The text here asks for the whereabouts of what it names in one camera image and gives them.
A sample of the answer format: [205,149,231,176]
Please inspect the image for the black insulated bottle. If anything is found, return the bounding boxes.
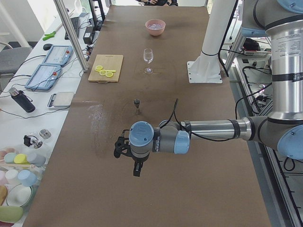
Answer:
[9,87,35,113]

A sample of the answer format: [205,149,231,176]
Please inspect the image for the black small strap device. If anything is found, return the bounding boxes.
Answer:
[24,135,38,147]

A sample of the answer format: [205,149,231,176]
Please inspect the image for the white plate green rim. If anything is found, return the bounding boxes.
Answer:
[7,184,33,207]

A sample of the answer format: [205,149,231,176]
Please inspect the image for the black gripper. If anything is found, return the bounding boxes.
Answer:
[114,136,150,177]

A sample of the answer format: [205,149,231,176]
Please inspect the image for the lemon slice near handle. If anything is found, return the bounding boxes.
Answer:
[105,71,114,78]

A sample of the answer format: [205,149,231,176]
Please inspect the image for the green scissors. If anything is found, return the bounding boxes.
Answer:
[43,31,56,41]

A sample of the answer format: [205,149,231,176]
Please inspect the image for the clear ice cubes pile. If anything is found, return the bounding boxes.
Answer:
[147,23,163,30]

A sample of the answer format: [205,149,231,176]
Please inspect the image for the pink bowl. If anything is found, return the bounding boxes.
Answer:
[145,19,166,36]

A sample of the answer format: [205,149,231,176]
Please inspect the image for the light blue cup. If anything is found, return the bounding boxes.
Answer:
[18,170,37,187]

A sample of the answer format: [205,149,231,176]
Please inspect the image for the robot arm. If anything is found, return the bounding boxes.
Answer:
[114,0,303,176]

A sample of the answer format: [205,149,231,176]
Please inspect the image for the white cup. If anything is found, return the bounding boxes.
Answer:
[5,169,20,185]

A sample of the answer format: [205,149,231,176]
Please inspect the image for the far blue teach pendant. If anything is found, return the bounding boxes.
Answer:
[43,45,73,67]

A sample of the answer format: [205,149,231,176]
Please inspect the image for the brown table mat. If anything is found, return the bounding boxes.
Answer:
[24,6,270,227]

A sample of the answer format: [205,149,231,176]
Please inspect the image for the grey office chair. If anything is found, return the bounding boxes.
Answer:
[0,42,33,77]

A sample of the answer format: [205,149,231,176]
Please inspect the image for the wooden cutting board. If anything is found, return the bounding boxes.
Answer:
[88,54,124,83]

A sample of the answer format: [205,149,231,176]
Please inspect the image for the green bowl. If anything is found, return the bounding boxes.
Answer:
[0,206,24,223]

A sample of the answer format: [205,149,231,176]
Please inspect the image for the grey blue cup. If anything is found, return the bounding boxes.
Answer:
[27,152,46,167]

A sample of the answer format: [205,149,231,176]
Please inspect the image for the black computer mouse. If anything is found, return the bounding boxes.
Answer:
[43,44,53,51]

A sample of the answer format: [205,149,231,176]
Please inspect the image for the black keyboard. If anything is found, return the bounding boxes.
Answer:
[70,17,80,38]

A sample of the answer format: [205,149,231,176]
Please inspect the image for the blue teach pendant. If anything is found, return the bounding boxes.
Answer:
[25,64,62,91]
[43,45,73,67]

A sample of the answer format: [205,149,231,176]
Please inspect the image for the middle lemon slice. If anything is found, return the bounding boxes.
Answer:
[99,70,107,76]

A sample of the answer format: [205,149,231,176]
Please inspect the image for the mint green cup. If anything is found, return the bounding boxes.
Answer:
[4,152,17,164]

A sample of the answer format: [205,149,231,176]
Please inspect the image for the yellow cup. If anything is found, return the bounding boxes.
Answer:
[14,153,30,165]

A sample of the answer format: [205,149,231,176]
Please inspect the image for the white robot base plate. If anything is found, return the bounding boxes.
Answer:
[187,0,238,83]

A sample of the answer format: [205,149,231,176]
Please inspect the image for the clear wine glass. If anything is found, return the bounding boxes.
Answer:
[143,48,153,74]

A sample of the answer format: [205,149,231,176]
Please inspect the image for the black power adapter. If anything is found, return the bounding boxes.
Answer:
[83,26,95,44]

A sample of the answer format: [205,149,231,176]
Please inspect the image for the white kitchen scale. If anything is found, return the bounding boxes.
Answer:
[47,92,74,110]

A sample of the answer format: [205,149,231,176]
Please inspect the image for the aluminium frame post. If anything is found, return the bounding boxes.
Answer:
[54,0,89,72]

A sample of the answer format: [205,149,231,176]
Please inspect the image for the steel cocktail jigger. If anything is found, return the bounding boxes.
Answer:
[133,99,141,114]

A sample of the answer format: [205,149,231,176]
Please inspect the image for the near blue teach pendant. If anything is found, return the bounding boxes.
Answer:
[25,64,62,91]

